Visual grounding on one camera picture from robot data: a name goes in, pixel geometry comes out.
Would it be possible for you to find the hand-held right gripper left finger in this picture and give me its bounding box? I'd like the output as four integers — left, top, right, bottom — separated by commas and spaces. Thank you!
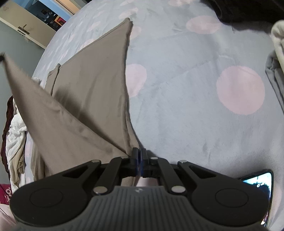
62, 147, 139, 196

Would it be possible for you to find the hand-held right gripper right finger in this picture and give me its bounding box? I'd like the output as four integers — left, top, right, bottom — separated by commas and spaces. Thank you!
139, 148, 217, 196

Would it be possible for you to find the taupe cloth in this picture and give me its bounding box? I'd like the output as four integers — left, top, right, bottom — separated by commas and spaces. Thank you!
1, 17, 160, 188

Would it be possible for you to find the light blue dotted bed sheet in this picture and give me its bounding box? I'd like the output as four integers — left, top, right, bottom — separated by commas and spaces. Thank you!
23, 0, 284, 231

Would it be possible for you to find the black smartphone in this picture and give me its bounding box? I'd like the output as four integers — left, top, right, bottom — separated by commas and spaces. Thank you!
236, 169, 274, 229

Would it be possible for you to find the beige cloth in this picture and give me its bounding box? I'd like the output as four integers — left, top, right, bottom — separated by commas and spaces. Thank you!
9, 142, 27, 189

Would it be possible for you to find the white crinkled cloth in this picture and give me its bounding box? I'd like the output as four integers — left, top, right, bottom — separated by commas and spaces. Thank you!
6, 98, 28, 169

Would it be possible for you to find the magenta printed cloth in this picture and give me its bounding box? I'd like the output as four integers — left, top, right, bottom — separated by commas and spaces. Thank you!
0, 183, 11, 205

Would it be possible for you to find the dark red cloth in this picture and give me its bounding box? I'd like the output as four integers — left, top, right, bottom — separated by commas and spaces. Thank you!
1, 95, 16, 165

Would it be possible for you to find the cream door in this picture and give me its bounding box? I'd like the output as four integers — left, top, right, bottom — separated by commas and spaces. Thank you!
0, 0, 80, 49

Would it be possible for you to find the black folded garment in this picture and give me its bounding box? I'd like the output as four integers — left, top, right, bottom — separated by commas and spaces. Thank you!
200, 0, 284, 25

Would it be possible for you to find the cream cloth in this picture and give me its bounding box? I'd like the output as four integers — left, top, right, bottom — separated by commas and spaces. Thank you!
271, 20, 284, 58

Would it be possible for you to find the metal door handle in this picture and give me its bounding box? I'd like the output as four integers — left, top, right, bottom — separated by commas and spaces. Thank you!
18, 24, 30, 35

